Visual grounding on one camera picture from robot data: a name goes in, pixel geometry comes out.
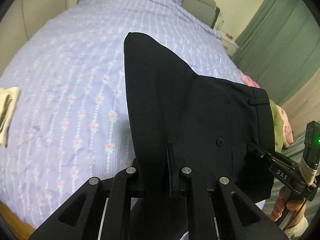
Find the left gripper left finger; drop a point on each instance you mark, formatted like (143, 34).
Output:
(134, 204)

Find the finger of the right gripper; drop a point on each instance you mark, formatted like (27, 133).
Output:
(257, 153)

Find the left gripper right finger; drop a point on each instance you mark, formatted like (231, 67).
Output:
(217, 187)

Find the black pants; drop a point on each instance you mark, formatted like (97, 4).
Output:
(180, 118)

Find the person right hand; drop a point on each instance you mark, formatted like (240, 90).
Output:
(280, 205)

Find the olive green garment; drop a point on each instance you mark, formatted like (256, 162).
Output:
(278, 127)

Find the purple floral bedsheet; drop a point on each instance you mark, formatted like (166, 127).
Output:
(71, 120)

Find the green curtain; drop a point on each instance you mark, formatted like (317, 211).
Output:
(279, 49)

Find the white nightstand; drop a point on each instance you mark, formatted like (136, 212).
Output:
(229, 45)

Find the cream folded garment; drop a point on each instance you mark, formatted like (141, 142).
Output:
(9, 98)

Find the white louvered wardrobe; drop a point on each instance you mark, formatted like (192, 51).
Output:
(22, 20)

